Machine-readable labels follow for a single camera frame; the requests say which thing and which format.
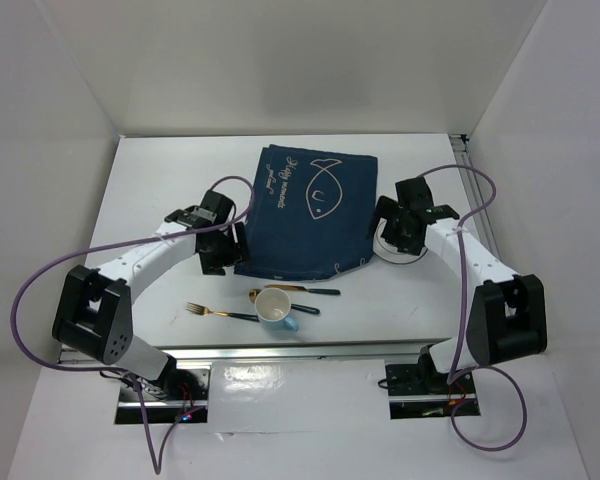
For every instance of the gold spoon dark handle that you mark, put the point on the gold spoon dark handle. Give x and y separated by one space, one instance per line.
253 293

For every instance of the blue fabric placemat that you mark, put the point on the blue fabric placemat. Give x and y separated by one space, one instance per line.
311 214

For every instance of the white round plate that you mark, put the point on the white round plate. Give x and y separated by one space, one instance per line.
390 255

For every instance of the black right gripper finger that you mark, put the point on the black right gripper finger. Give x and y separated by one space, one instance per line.
384 209
408 247

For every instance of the white and blue mug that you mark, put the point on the white and blue mug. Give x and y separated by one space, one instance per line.
273 309

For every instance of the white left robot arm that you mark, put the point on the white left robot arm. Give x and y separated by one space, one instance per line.
94 315

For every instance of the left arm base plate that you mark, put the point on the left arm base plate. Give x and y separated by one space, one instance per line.
189 402

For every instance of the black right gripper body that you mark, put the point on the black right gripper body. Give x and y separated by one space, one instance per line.
395 222

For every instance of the aluminium front rail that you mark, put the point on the aluminium front rail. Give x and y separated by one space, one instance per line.
386 349

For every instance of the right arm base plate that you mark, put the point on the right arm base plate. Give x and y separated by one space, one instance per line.
415 393

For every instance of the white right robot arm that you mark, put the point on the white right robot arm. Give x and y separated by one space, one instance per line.
503 313

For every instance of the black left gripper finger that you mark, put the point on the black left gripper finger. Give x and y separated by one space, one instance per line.
241 243
212 266

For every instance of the gold knife dark handle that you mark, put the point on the gold knife dark handle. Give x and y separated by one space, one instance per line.
298 288

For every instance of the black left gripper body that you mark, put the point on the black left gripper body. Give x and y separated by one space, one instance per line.
221 242

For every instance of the gold fork dark handle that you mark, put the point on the gold fork dark handle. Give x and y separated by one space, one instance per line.
201 310

